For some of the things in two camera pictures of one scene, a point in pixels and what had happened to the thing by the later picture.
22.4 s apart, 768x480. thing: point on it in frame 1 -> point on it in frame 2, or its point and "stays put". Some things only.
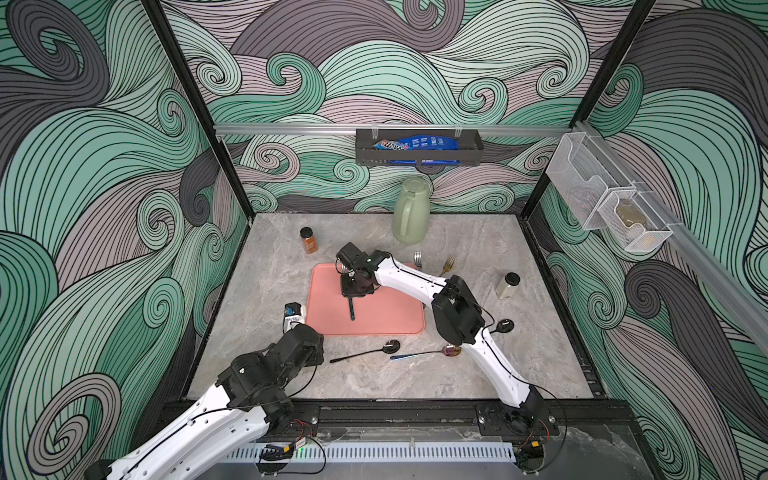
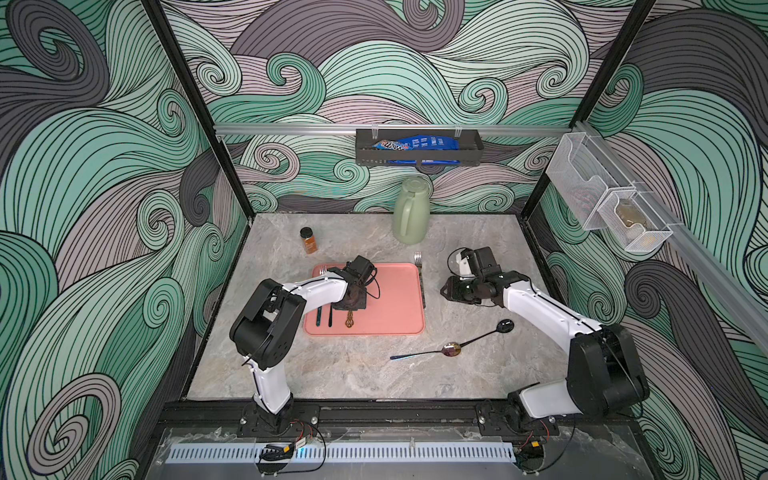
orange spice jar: (309, 240) stays put
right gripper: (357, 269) -> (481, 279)
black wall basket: (471, 144) stays put
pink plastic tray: (383, 311) stays put
